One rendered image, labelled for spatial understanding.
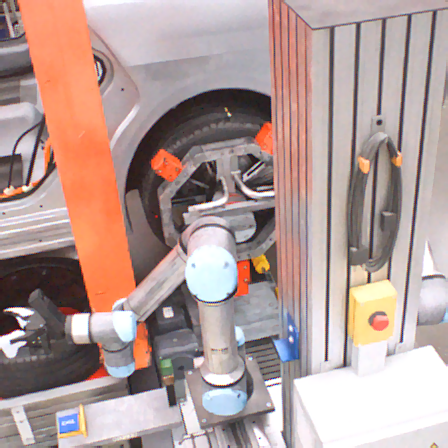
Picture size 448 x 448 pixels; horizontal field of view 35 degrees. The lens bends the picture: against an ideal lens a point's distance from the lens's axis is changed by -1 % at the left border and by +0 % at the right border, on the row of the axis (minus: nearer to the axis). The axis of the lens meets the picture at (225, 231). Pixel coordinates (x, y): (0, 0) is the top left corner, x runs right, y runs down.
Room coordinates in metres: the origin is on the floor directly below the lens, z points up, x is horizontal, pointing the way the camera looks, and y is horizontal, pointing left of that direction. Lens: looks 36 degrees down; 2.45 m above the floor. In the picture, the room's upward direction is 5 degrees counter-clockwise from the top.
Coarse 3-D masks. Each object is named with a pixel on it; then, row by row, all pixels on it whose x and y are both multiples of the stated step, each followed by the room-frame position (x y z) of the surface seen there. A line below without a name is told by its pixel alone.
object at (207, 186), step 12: (216, 168) 2.45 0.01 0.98; (252, 168) 2.48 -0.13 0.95; (192, 180) 2.43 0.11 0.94; (204, 192) 2.45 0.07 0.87; (240, 192) 2.46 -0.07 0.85; (180, 204) 2.42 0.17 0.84; (180, 216) 2.56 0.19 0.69; (264, 216) 2.51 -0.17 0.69; (180, 228) 2.42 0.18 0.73; (264, 228) 2.46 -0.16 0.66
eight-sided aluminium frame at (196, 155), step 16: (208, 144) 2.39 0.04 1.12; (224, 144) 2.39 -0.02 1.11; (240, 144) 2.37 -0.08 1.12; (256, 144) 2.38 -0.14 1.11; (192, 160) 2.32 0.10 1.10; (208, 160) 2.34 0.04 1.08; (272, 160) 2.38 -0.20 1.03; (160, 192) 2.32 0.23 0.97; (176, 192) 2.31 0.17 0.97; (160, 208) 2.33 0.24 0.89; (272, 224) 2.42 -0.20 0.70; (176, 240) 2.30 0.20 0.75; (256, 240) 2.41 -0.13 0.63; (272, 240) 2.38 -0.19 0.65; (240, 256) 2.36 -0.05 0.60; (256, 256) 2.36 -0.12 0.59
